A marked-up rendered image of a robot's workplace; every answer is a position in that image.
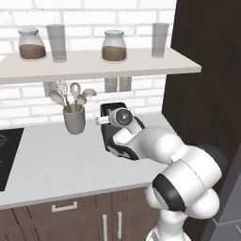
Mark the clear drinking glass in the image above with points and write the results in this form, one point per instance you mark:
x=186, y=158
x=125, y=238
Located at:
x=57, y=44
x=159, y=40

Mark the yellow bread slice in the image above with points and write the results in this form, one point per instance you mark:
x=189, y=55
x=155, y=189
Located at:
x=109, y=111

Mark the grey utensil pot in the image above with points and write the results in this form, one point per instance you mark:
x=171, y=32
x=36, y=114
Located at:
x=74, y=122

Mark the dark wood cupboard panel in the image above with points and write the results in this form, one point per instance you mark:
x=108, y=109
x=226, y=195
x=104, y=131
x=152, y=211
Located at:
x=6, y=226

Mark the white wall shelf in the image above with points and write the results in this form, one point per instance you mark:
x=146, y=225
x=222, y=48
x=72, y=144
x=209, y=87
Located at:
x=94, y=64

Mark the dark wood cupboard door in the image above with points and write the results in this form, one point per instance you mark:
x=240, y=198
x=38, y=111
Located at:
x=135, y=213
x=100, y=204

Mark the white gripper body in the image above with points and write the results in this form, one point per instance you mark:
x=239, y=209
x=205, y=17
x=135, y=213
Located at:
x=102, y=120

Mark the small wooden spoon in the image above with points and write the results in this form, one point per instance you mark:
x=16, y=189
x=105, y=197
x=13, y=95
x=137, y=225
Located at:
x=81, y=100

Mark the glass jar with brown contents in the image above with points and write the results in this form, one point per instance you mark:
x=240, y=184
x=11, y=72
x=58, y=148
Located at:
x=114, y=48
x=31, y=47

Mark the white wall socket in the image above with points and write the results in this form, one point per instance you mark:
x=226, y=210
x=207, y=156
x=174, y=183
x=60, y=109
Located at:
x=50, y=88

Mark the tall dark wood cabinet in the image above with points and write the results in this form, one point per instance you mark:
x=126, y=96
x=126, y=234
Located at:
x=204, y=78

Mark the slotted wooden spoon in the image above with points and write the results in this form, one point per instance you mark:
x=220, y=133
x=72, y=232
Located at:
x=75, y=89

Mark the grey counter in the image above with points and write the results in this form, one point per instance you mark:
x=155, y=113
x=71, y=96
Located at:
x=227, y=213

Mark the black hob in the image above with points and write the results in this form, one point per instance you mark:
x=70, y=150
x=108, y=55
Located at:
x=8, y=157

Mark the perforated spatula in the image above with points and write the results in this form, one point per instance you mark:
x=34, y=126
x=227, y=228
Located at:
x=63, y=88

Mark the white wall switch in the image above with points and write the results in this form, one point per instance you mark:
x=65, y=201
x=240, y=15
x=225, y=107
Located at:
x=110, y=84
x=125, y=83

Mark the dark wood drawer front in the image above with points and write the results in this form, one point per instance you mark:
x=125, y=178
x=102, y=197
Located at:
x=40, y=224

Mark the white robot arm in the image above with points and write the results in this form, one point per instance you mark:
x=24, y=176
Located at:
x=185, y=175

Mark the black toaster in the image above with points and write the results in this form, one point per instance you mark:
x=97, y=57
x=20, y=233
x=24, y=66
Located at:
x=106, y=133

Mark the wooden ladle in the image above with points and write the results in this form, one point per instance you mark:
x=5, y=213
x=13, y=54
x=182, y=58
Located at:
x=89, y=92

